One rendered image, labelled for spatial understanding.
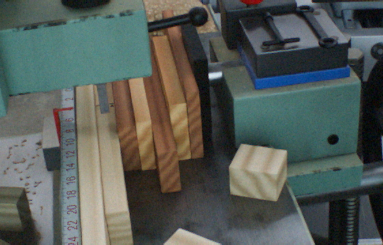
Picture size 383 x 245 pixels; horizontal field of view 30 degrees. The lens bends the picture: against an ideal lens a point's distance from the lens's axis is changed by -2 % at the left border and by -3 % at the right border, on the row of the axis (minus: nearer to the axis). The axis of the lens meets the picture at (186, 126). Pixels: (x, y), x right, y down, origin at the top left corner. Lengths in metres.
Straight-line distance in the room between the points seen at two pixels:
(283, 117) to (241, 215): 0.13
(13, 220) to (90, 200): 0.23
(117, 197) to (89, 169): 0.04
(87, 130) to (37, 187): 0.21
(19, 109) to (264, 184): 2.06
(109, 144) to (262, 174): 0.15
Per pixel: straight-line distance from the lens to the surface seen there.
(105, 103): 0.72
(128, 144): 0.71
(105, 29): 0.65
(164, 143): 0.68
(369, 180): 0.84
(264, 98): 0.72
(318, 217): 1.72
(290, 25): 0.76
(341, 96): 0.75
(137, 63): 0.67
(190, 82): 0.71
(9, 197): 0.83
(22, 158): 0.96
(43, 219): 0.85
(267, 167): 0.67
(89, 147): 0.68
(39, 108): 2.65
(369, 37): 1.26
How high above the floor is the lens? 1.33
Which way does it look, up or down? 33 degrees down
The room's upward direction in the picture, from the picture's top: 5 degrees counter-clockwise
